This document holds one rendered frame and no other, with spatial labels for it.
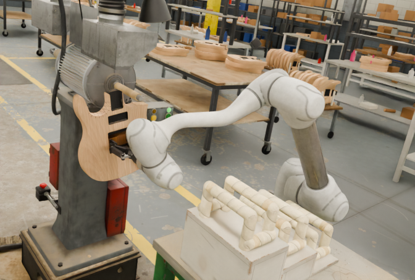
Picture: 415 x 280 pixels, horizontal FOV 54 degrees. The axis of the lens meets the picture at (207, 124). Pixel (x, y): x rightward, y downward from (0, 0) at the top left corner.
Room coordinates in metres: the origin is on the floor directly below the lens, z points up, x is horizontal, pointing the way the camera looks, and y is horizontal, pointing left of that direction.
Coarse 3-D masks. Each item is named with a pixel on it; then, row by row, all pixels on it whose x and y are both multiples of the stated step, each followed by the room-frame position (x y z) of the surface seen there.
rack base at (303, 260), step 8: (288, 240) 1.08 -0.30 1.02; (304, 248) 1.05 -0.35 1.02; (288, 256) 1.01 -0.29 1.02; (296, 256) 1.01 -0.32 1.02; (304, 256) 1.02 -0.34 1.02; (312, 256) 1.03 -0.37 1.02; (288, 264) 0.97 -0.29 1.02; (296, 264) 0.98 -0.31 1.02; (304, 264) 1.01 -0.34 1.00; (312, 264) 1.04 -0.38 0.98; (288, 272) 0.96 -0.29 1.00; (296, 272) 0.99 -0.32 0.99; (304, 272) 1.02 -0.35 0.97
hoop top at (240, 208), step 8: (208, 184) 1.01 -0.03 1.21; (208, 192) 1.00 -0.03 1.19; (216, 192) 0.98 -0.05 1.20; (224, 192) 0.97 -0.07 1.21; (224, 200) 0.95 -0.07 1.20; (232, 200) 0.94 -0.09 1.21; (232, 208) 0.93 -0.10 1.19; (240, 208) 0.91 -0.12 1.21; (248, 208) 0.90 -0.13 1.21; (248, 216) 0.88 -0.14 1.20; (256, 216) 0.89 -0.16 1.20
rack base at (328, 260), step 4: (292, 232) 1.26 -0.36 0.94; (328, 256) 1.15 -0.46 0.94; (332, 256) 1.16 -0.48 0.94; (320, 260) 1.12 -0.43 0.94; (324, 260) 1.13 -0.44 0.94; (328, 260) 1.13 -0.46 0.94; (332, 260) 1.13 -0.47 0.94; (336, 260) 1.14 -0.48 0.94; (316, 264) 1.10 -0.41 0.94; (320, 264) 1.10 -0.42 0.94; (324, 264) 1.11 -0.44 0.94; (328, 264) 1.11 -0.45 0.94; (332, 264) 1.12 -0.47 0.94; (316, 268) 1.08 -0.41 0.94; (320, 268) 1.08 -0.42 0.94; (324, 268) 1.09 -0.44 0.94; (312, 272) 1.06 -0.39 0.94; (316, 272) 1.06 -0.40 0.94
